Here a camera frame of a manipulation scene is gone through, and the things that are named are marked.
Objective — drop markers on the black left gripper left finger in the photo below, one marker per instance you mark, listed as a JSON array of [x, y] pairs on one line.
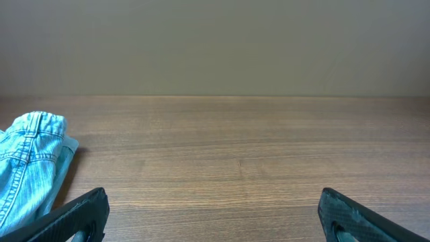
[[82, 219]]

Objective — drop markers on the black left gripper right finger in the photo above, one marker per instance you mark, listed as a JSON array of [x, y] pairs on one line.
[[343, 219]]

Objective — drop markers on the folded light blue jeans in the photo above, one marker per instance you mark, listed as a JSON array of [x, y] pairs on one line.
[[36, 153]]

